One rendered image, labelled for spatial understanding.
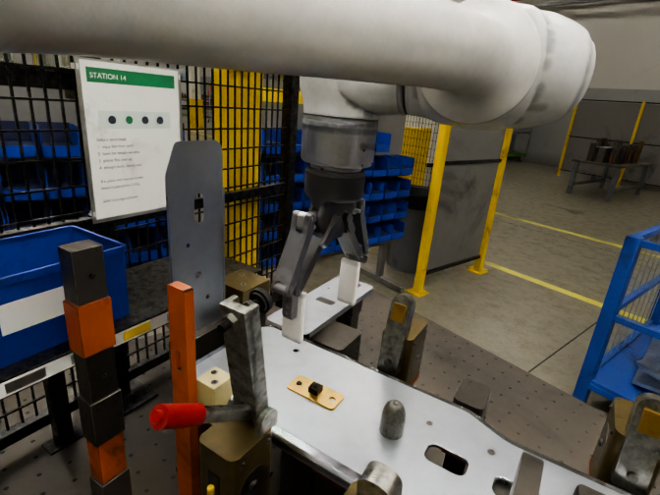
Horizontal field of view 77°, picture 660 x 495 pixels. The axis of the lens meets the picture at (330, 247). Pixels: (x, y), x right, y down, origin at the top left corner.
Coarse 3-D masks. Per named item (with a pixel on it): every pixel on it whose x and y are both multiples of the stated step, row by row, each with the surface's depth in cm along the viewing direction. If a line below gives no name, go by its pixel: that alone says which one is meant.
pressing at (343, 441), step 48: (336, 384) 64; (384, 384) 65; (288, 432) 54; (336, 432) 55; (432, 432) 57; (480, 432) 57; (336, 480) 49; (432, 480) 49; (480, 480) 50; (576, 480) 51
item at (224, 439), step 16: (208, 432) 47; (224, 432) 47; (240, 432) 47; (208, 448) 45; (224, 448) 45; (240, 448) 45; (256, 448) 46; (208, 464) 46; (224, 464) 44; (240, 464) 44; (256, 464) 47; (208, 480) 46; (224, 480) 45; (240, 480) 45; (256, 480) 48
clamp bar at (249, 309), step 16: (256, 288) 45; (224, 304) 42; (240, 304) 42; (256, 304) 42; (272, 304) 45; (224, 320) 41; (240, 320) 41; (256, 320) 42; (224, 336) 44; (240, 336) 42; (256, 336) 43; (240, 352) 43; (256, 352) 44; (240, 368) 44; (256, 368) 44; (240, 384) 46; (256, 384) 45; (240, 400) 47; (256, 400) 46; (256, 416) 47
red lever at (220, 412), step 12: (156, 408) 37; (168, 408) 36; (180, 408) 38; (192, 408) 39; (204, 408) 40; (216, 408) 43; (228, 408) 44; (240, 408) 46; (156, 420) 36; (168, 420) 36; (180, 420) 37; (192, 420) 39; (204, 420) 41; (216, 420) 42; (228, 420) 44
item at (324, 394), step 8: (304, 376) 65; (288, 384) 63; (296, 384) 63; (304, 384) 63; (312, 384) 62; (320, 384) 62; (296, 392) 62; (304, 392) 62; (312, 392) 61; (320, 392) 62; (328, 392) 62; (336, 392) 62; (312, 400) 60; (320, 400) 60; (328, 400) 60; (336, 400) 61; (328, 408) 59
